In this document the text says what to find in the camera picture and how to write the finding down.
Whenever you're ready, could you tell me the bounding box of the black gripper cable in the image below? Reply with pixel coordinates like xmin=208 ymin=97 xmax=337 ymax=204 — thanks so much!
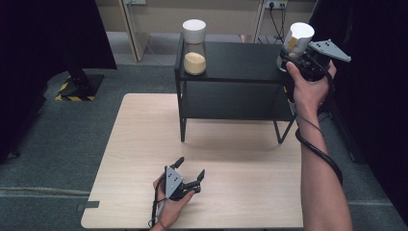
xmin=147 ymin=181 xmax=168 ymax=230
xmin=293 ymin=57 xmax=344 ymax=188

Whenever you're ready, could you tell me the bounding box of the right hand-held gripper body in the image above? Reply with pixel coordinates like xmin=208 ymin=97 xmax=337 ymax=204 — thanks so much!
xmin=282 ymin=38 xmax=352 ymax=83

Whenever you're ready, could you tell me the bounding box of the glass jar with yellow granules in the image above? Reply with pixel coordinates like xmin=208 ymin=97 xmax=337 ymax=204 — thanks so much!
xmin=182 ymin=18 xmax=208 ymax=77

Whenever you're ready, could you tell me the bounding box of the black stand base striped tape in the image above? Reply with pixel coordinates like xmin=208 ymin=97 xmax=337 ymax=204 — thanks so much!
xmin=54 ymin=68 xmax=106 ymax=103

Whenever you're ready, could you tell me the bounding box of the black metal shelf rack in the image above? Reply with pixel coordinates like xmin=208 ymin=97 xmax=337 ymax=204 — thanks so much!
xmin=174 ymin=33 xmax=297 ymax=144

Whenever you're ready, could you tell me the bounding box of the white wall socket strip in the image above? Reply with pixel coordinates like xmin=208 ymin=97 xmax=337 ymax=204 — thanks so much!
xmin=264 ymin=0 xmax=289 ymax=10

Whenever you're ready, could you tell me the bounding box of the grey floor tape strip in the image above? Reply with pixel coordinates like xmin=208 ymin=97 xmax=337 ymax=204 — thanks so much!
xmin=76 ymin=200 xmax=101 ymax=213

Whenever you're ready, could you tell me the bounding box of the black power cable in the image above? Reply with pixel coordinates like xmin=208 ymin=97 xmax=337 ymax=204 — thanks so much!
xmin=268 ymin=2 xmax=281 ymax=42
xmin=278 ymin=3 xmax=287 ymax=43

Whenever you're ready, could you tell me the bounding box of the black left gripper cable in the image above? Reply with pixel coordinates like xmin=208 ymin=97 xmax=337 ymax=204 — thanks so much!
xmin=147 ymin=181 xmax=168 ymax=230

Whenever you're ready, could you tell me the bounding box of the dark curtain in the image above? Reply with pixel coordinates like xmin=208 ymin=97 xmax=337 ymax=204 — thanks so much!
xmin=0 ymin=0 xmax=118 ymax=163
xmin=308 ymin=0 xmax=408 ymax=224

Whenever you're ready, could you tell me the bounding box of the white paper cup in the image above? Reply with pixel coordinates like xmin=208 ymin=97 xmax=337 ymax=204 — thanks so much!
xmin=276 ymin=21 xmax=316 ymax=73

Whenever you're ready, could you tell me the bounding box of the person's left hand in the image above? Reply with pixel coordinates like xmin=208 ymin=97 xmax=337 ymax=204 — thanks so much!
xmin=150 ymin=174 xmax=196 ymax=231

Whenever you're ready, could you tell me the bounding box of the person's right hand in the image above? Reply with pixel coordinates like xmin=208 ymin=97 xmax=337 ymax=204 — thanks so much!
xmin=285 ymin=60 xmax=338 ymax=113

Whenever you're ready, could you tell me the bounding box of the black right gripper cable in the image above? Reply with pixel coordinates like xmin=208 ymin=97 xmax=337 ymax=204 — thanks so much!
xmin=293 ymin=57 xmax=344 ymax=188

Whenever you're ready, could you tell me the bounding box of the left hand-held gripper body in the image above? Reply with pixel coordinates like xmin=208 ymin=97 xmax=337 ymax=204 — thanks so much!
xmin=163 ymin=165 xmax=202 ymax=202

